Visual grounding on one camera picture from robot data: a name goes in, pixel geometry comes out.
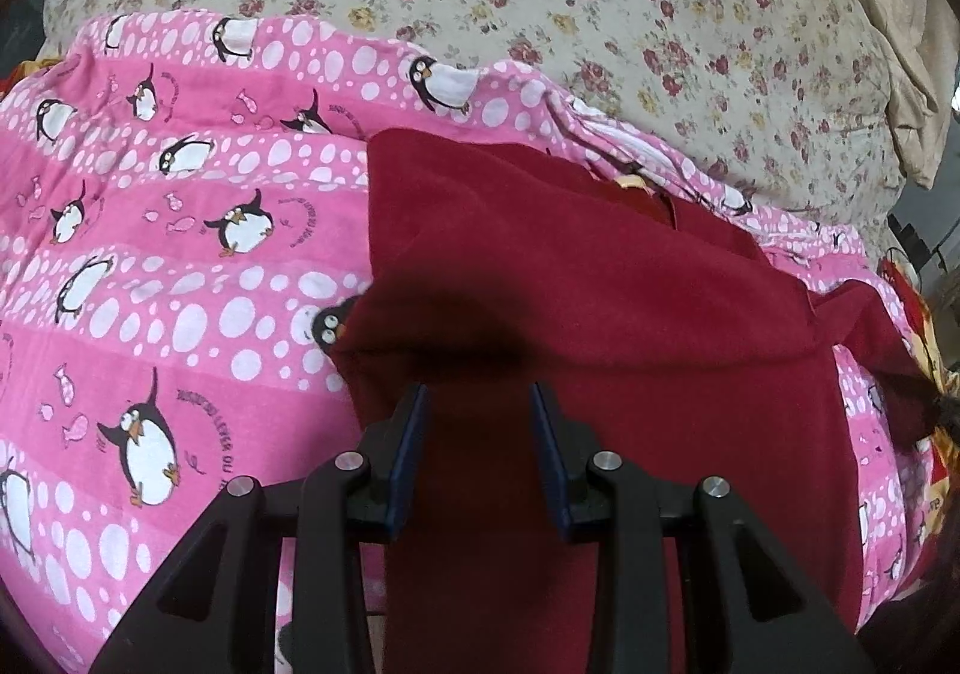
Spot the dark red garment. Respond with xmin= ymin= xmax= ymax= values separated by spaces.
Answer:
xmin=330 ymin=128 xmax=938 ymax=674

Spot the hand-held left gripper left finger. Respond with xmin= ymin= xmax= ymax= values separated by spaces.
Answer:
xmin=88 ymin=381 xmax=432 ymax=674

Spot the pink penguin print blanket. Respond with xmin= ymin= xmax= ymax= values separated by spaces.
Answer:
xmin=0 ymin=10 xmax=938 ymax=674

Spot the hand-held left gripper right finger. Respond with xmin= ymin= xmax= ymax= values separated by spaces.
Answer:
xmin=529 ymin=381 xmax=875 ymax=674

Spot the beige cloth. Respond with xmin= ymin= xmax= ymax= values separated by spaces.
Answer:
xmin=836 ymin=0 xmax=953 ymax=189

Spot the dark cloth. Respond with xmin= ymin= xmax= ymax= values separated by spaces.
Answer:
xmin=855 ymin=561 xmax=960 ymax=674

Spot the red and yellow blanket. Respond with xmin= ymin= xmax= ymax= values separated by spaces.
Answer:
xmin=877 ymin=258 xmax=960 ymax=540

